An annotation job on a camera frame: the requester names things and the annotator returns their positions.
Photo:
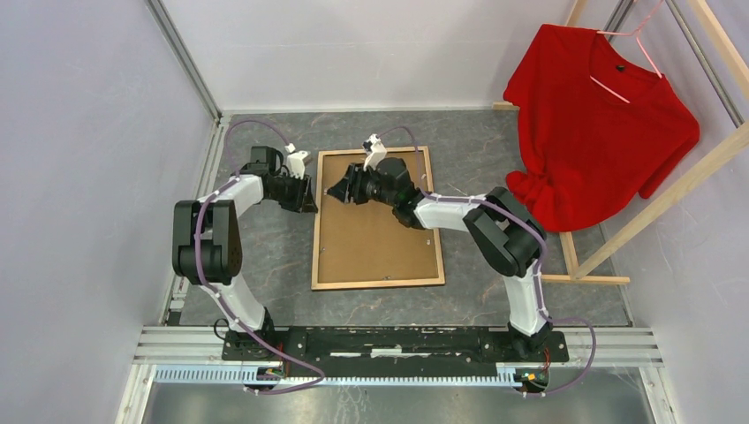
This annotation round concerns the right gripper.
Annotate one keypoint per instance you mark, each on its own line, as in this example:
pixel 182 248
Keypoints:
pixel 350 185

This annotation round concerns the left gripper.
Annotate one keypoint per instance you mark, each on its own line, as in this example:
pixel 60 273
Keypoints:
pixel 304 200

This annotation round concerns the black wooden picture frame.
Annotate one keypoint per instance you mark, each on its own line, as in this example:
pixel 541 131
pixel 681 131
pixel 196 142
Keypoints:
pixel 377 219

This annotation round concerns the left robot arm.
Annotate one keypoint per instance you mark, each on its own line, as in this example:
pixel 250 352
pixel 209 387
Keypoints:
pixel 206 242

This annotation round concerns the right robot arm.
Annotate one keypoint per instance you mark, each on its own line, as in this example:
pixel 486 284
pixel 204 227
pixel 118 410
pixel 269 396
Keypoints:
pixel 508 237

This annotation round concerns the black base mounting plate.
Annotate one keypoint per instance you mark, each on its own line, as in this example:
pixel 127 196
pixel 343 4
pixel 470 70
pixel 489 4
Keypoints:
pixel 422 352

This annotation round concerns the wooden clothes rack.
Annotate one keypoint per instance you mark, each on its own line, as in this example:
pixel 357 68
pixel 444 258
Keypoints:
pixel 713 161

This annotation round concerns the red t-shirt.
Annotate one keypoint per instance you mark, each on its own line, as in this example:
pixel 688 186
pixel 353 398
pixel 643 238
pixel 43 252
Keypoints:
pixel 594 130

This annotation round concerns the pink clothes hanger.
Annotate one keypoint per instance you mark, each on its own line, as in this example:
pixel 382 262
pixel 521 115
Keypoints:
pixel 635 52

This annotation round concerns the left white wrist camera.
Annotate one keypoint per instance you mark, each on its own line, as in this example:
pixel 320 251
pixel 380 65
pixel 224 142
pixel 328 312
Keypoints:
pixel 296 161

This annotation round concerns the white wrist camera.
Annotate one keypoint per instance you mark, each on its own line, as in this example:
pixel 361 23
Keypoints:
pixel 375 152
pixel 296 161

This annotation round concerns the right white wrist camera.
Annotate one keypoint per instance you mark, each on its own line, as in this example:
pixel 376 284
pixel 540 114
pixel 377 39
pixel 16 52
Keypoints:
pixel 375 152

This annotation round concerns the aluminium rail frame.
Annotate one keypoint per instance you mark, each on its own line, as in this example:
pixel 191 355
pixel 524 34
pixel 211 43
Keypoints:
pixel 615 373

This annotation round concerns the white slotted cable duct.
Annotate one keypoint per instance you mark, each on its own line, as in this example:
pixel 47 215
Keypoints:
pixel 257 376

